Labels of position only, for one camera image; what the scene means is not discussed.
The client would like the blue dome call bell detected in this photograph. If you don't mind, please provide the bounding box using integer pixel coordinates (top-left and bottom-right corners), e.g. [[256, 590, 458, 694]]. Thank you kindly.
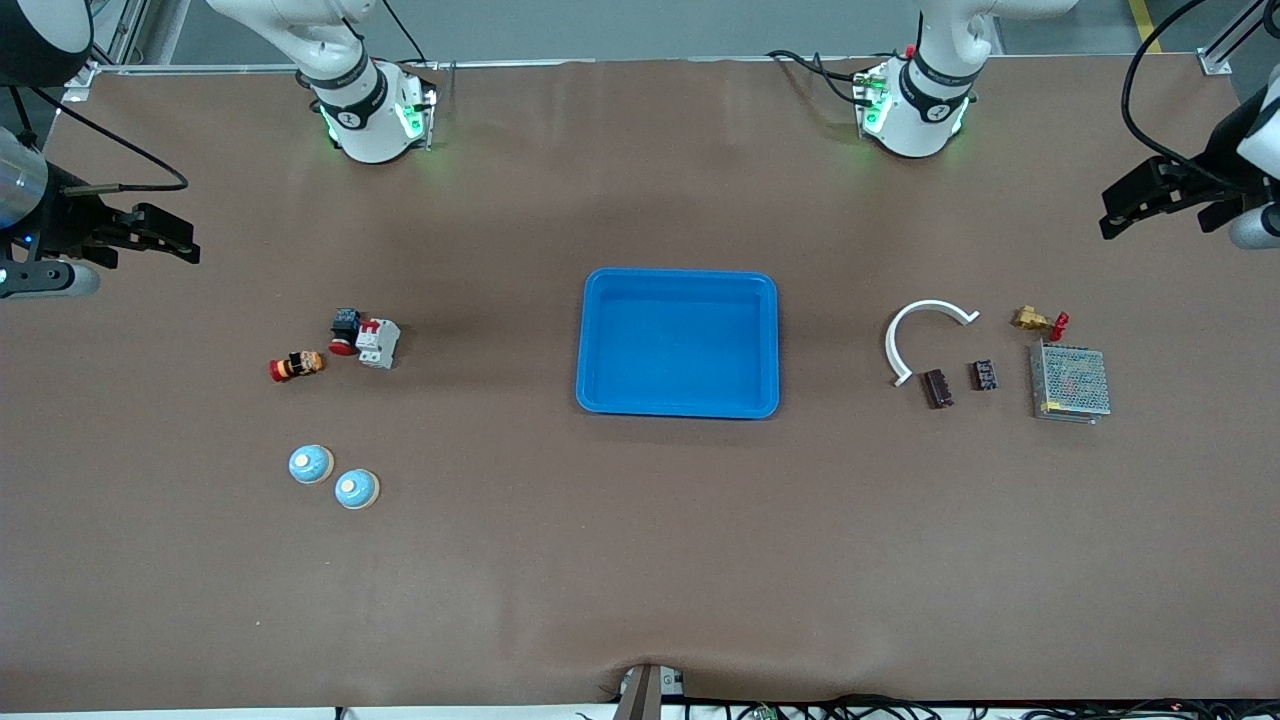
[[288, 443, 335, 486], [334, 468, 381, 511]]

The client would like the yellow floor tape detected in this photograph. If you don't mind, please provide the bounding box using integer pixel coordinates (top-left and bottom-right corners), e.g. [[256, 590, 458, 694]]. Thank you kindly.
[[1128, 0, 1166, 54]]

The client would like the metal mesh power supply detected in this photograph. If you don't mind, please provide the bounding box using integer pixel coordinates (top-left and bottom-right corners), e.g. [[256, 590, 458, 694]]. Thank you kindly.
[[1028, 340, 1113, 426]]

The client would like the red orange emergency stop button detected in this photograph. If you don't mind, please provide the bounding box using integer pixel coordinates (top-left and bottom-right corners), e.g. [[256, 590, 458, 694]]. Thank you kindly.
[[268, 349, 327, 384]]

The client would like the white curved plastic clip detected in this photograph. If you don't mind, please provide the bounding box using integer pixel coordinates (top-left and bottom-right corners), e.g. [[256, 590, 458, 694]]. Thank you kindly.
[[884, 299, 981, 388]]

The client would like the blue plastic tray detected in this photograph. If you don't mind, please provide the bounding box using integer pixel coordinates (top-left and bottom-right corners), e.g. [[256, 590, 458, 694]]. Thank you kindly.
[[575, 267, 781, 420]]

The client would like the brown table mat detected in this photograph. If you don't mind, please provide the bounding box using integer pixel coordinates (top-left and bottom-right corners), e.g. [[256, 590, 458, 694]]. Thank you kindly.
[[0, 55, 1280, 713]]

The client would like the aluminium frame profile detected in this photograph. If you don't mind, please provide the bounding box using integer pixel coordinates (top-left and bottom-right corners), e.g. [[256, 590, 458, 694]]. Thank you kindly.
[[1198, 0, 1280, 76], [60, 0, 151, 91]]

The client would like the brass valve red handle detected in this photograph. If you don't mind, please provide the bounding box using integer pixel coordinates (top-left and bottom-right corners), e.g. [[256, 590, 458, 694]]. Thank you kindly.
[[1010, 305, 1071, 341]]

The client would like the white circuit breaker red switch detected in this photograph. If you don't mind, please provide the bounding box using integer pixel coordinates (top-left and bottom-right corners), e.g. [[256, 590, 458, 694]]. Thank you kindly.
[[355, 317, 403, 371]]

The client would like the black arm base cable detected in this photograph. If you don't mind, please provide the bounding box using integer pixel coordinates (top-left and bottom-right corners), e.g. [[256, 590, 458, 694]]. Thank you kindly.
[[765, 48, 871, 106]]

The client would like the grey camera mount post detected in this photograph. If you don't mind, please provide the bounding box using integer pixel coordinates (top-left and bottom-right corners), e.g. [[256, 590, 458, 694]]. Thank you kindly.
[[612, 662, 687, 720]]

